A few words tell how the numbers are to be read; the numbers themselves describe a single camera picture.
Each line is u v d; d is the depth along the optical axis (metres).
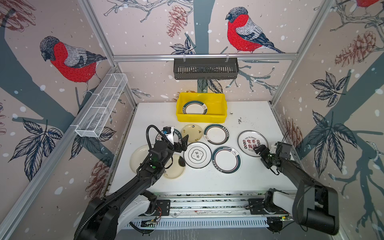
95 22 0.76
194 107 1.18
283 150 0.69
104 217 0.39
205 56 0.92
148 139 0.58
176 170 0.86
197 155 0.92
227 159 0.90
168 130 0.68
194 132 1.05
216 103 1.21
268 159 0.76
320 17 0.76
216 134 1.01
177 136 1.01
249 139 0.98
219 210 0.73
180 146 0.72
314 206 0.41
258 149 0.83
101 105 0.79
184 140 0.73
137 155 0.90
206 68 1.04
